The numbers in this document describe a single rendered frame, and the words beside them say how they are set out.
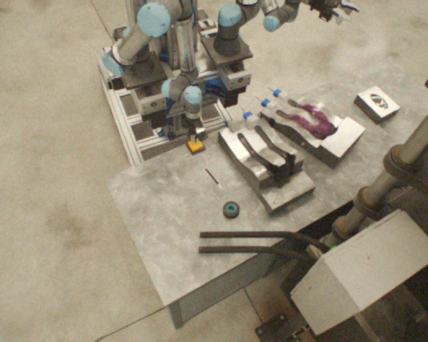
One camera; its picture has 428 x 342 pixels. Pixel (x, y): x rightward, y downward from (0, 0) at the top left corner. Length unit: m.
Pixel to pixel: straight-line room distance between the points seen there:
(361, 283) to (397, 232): 0.19
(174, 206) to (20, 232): 1.38
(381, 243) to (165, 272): 0.93
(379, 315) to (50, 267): 1.96
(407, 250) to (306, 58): 2.93
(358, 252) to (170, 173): 1.10
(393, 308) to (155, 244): 1.07
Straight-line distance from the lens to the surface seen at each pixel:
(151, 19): 1.46
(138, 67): 1.95
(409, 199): 1.45
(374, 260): 1.08
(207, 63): 2.19
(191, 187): 1.83
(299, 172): 1.88
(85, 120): 3.26
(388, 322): 1.82
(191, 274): 1.66
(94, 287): 2.56
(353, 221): 1.49
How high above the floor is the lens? 2.39
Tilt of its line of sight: 58 degrees down
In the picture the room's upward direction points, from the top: 4 degrees clockwise
